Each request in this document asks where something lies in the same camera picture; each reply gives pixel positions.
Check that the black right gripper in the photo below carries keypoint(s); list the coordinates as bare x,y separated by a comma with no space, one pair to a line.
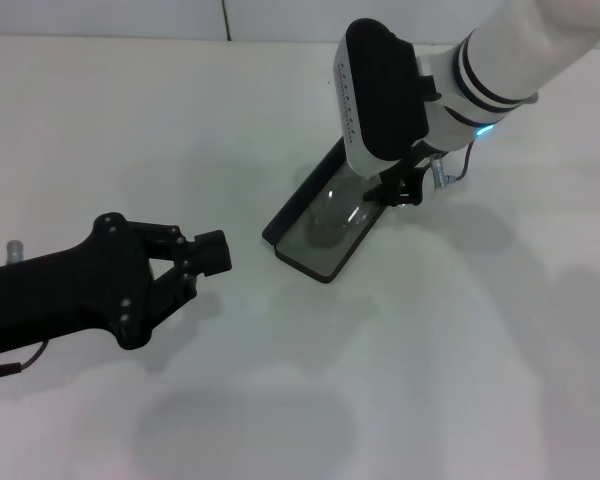
412,185

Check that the clear transparent glasses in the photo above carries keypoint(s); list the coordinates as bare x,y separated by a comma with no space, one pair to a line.
340,210

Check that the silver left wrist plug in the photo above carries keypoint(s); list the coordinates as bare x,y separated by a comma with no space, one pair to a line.
15,251

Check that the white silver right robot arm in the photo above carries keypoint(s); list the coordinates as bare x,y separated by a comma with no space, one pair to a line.
505,60

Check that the black glasses case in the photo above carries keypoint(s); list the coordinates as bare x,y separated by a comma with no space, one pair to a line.
320,257

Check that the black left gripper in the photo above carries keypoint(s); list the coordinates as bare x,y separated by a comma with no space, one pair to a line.
80,290

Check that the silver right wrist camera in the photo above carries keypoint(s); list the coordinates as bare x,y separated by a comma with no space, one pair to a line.
385,95

